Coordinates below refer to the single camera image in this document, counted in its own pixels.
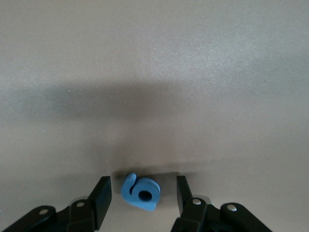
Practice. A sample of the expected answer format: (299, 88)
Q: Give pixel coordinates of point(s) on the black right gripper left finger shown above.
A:
(101, 198)

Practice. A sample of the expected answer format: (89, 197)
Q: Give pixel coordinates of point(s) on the blue foam number six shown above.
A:
(135, 203)

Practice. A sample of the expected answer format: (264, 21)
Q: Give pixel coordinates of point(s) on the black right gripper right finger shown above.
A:
(186, 207)

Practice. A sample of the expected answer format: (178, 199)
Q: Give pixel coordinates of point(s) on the brown table cover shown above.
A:
(154, 60)

